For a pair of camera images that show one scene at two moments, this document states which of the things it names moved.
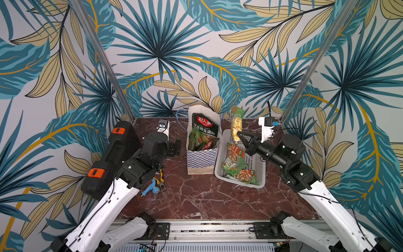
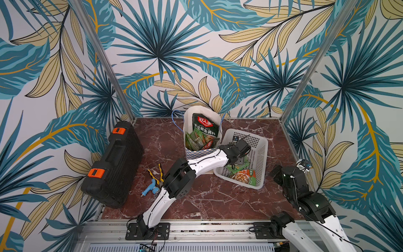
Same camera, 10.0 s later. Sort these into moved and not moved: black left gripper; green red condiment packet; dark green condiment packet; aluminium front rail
Moved: black left gripper
Not moved: dark green condiment packet; green red condiment packet; aluminium front rail
